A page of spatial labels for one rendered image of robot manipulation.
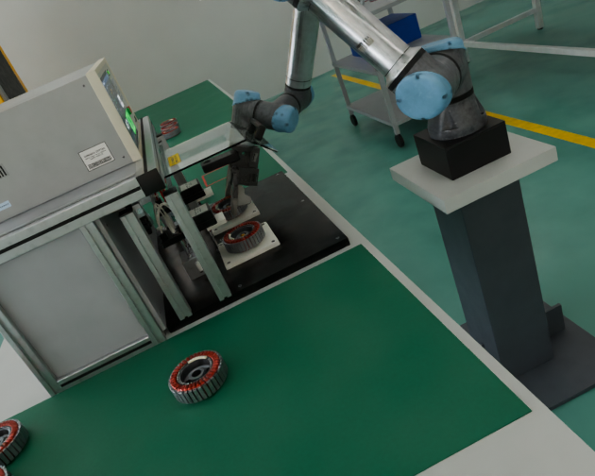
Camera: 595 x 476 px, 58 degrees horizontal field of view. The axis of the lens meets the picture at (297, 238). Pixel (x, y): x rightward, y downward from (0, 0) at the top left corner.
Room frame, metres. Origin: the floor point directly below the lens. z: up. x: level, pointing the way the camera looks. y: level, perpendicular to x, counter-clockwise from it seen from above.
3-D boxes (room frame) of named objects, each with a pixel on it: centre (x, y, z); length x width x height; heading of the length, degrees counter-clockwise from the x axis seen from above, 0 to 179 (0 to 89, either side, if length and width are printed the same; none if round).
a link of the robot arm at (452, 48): (1.31, -0.50, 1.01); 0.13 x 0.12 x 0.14; 140
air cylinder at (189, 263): (1.28, 0.27, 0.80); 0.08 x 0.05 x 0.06; 6
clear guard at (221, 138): (1.31, 0.14, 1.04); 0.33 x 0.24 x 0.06; 96
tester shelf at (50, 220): (1.38, 0.46, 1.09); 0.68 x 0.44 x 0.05; 6
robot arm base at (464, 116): (1.32, -0.50, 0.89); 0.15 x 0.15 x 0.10
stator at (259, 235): (1.30, 0.13, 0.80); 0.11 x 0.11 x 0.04
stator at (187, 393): (0.85, 0.28, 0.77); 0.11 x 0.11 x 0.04
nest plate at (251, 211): (1.54, 0.16, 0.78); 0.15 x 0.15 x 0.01; 6
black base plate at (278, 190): (1.42, 0.16, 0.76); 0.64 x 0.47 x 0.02; 6
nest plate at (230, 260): (1.30, 0.13, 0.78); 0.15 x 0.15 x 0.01; 6
